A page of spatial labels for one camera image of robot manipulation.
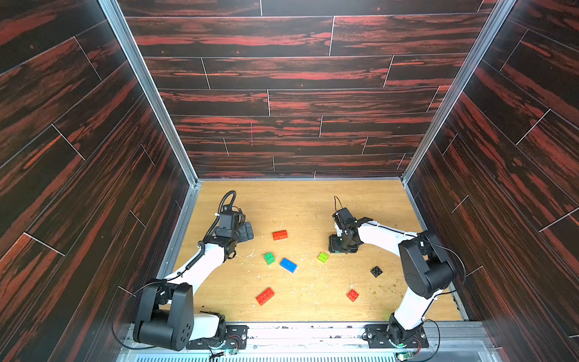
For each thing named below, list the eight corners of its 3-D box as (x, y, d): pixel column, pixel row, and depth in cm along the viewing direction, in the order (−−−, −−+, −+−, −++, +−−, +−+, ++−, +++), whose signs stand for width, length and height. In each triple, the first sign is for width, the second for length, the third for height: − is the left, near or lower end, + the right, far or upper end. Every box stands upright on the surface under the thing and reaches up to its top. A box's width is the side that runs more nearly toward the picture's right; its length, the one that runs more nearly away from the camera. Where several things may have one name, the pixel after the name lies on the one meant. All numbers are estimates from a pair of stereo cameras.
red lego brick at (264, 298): (261, 307, 82) (260, 306, 81) (256, 299, 84) (255, 297, 82) (275, 296, 85) (275, 294, 83) (270, 288, 87) (269, 286, 85)
